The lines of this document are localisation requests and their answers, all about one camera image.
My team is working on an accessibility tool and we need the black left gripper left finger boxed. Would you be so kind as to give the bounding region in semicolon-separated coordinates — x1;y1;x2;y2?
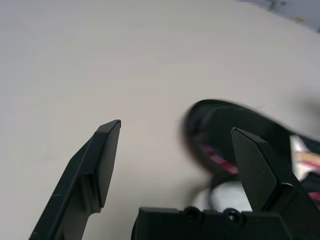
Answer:
28;119;122;240

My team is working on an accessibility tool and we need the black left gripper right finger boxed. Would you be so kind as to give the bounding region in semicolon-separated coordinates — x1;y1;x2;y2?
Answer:
231;127;320;240

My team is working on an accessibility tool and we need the red black paddle case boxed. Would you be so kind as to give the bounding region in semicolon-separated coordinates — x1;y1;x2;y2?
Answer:
179;99;320;216

